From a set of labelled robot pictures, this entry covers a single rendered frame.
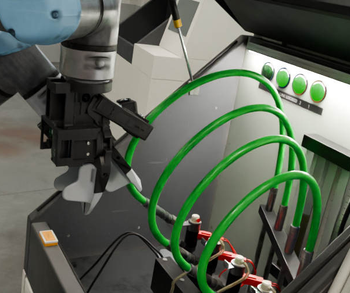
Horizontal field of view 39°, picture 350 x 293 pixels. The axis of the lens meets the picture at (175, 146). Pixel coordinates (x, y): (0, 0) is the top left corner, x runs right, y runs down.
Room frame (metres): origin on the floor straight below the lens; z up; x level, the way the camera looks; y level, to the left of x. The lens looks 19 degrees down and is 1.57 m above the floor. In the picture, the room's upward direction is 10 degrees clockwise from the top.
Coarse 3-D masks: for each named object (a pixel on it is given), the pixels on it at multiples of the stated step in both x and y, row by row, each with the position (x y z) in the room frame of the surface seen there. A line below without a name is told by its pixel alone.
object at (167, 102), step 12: (216, 72) 0.93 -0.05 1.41; (228, 72) 0.93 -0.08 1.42; (240, 72) 0.95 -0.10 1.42; (252, 72) 0.97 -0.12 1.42; (192, 84) 0.90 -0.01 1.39; (264, 84) 0.99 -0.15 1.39; (180, 96) 0.88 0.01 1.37; (276, 96) 1.00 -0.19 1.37; (156, 108) 0.87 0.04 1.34; (132, 144) 0.84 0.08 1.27; (132, 156) 0.84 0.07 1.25; (276, 168) 1.04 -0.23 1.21; (132, 192) 0.85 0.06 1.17
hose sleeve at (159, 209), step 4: (148, 200) 0.87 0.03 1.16; (144, 204) 0.86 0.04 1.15; (148, 204) 0.87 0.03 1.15; (156, 208) 0.88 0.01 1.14; (160, 208) 0.89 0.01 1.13; (156, 212) 0.88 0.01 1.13; (160, 212) 0.88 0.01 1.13; (164, 212) 0.89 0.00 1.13; (168, 212) 0.90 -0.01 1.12; (160, 216) 0.88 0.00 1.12; (164, 216) 0.89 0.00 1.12; (168, 216) 0.89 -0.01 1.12; (164, 220) 0.89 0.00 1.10; (168, 220) 0.89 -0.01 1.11
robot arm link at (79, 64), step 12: (60, 48) 0.66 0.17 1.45; (72, 48) 0.69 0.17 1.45; (60, 60) 0.65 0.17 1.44; (72, 60) 0.64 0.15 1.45; (84, 60) 0.63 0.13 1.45; (96, 60) 0.64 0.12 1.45; (108, 60) 0.65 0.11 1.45; (60, 72) 0.65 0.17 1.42; (72, 72) 0.64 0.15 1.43; (84, 72) 0.63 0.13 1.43; (96, 72) 0.64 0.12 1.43; (108, 72) 0.65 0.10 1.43
